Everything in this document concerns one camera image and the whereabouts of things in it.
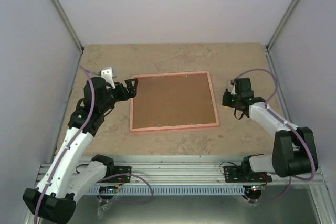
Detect pink picture frame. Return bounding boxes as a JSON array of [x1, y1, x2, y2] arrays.
[[129, 70, 220, 133]]

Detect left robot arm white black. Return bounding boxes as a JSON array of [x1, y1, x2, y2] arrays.
[[23, 77, 138, 223]]

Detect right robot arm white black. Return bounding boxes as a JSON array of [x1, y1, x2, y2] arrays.
[[222, 78, 318, 182]]

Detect metal sheet front panel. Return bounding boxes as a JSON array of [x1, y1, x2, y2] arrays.
[[70, 185, 335, 223]]

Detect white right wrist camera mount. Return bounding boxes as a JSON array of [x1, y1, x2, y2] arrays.
[[230, 79, 236, 95]]

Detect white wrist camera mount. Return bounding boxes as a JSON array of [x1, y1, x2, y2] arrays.
[[100, 67, 116, 89], [230, 79, 236, 95]]

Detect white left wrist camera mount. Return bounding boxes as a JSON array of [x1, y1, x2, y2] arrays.
[[100, 67, 116, 89]]

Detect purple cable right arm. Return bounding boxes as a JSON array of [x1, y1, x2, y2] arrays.
[[235, 69, 317, 204]]

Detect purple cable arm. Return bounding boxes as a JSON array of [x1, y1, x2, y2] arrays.
[[34, 65, 155, 224], [235, 69, 317, 204]]

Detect aluminium side rail right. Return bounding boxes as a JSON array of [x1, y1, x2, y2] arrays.
[[265, 48, 308, 163]]

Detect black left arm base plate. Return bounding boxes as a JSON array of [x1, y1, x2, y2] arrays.
[[104, 166, 132, 184]]

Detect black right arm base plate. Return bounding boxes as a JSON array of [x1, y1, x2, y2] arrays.
[[221, 165, 272, 183]]

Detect aluminium rail front beam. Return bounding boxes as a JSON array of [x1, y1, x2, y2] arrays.
[[36, 155, 326, 186]]

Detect grey slotted cable duct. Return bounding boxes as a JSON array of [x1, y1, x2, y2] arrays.
[[86, 185, 266, 196]]

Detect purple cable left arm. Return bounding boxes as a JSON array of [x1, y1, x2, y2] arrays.
[[34, 65, 155, 224]]

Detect aluminium corner post left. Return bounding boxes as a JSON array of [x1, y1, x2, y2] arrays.
[[50, 0, 84, 54]]

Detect aluminium corner post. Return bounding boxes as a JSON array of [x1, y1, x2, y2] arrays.
[[50, 0, 84, 54], [265, 0, 301, 53]]

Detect aluminium corner post right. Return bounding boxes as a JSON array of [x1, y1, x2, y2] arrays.
[[265, 0, 301, 53]]

